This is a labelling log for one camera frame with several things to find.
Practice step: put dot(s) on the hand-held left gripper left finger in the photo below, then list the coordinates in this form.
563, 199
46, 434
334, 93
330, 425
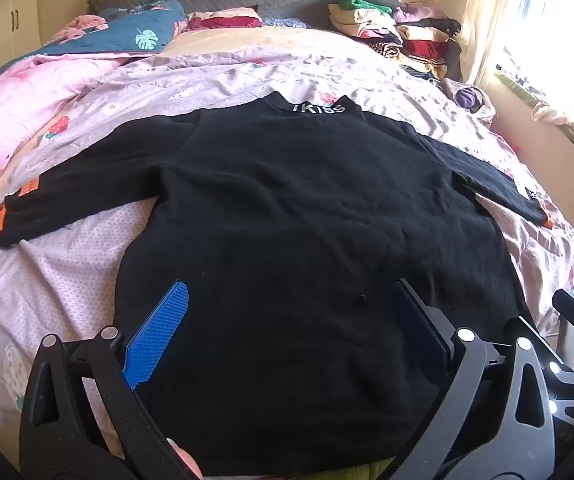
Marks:
159, 325

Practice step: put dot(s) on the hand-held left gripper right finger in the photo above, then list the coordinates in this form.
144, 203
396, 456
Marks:
417, 330

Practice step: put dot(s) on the black sweater with orange cuffs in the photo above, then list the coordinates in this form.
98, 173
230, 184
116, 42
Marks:
287, 220

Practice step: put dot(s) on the clothes on windowsill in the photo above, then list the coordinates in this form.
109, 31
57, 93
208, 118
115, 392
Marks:
552, 105

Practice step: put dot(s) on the pile of folded clothes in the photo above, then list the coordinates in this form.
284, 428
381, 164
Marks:
397, 30

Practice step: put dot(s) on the person's left hand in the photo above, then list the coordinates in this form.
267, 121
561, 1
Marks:
187, 465

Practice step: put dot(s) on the lilac strawberry print quilt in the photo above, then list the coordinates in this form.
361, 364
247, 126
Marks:
67, 280

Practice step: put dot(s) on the purple cloth bundle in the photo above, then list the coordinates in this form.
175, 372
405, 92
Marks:
469, 97

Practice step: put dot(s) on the pink quilt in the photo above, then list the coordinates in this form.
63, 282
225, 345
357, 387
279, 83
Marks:
12, 110

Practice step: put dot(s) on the window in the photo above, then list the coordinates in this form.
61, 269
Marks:
557, 35

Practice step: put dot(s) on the teal leaf print blanket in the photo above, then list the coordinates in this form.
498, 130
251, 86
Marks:
117, 30

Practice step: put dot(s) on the beige bed sheet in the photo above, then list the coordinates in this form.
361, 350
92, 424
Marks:
267, 40

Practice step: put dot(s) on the dark red pillow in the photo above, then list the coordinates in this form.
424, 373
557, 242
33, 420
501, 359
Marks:
222, 21

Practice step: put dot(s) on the cream curtain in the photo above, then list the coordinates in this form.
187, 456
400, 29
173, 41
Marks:
492, 20

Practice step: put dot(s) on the blue patterned pillow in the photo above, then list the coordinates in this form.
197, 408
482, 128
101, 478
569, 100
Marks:
284, 22

